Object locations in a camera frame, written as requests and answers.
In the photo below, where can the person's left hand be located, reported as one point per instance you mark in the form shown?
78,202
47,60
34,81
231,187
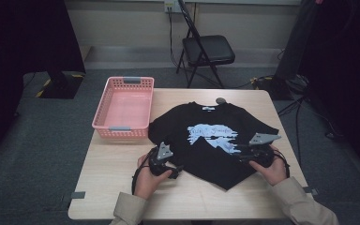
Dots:
145,184

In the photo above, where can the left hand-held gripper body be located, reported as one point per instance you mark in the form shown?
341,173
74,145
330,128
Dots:
160,164

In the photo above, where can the person's right hand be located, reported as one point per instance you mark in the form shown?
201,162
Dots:
275,172

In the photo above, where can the black folding chair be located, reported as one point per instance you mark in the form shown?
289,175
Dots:
207,50

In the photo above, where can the black printed t-shirt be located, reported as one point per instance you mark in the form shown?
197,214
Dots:
200,156

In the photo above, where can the white wall outlet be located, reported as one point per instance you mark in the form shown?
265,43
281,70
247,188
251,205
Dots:
169,5

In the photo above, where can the black stand base yellow tape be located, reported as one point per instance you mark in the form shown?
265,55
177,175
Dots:
61,87
272,87

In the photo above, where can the dark upright stand panel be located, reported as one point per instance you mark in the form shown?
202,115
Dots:
296,40

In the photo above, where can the pink plastic basket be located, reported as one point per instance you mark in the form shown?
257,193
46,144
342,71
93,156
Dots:
125,109

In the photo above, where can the black curtain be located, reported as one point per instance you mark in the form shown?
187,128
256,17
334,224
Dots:
347,78
18,47

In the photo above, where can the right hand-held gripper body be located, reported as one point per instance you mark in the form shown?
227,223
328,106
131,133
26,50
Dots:
261,154

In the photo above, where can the grey tape piece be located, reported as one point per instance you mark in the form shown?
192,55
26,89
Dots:
78,195
313,191

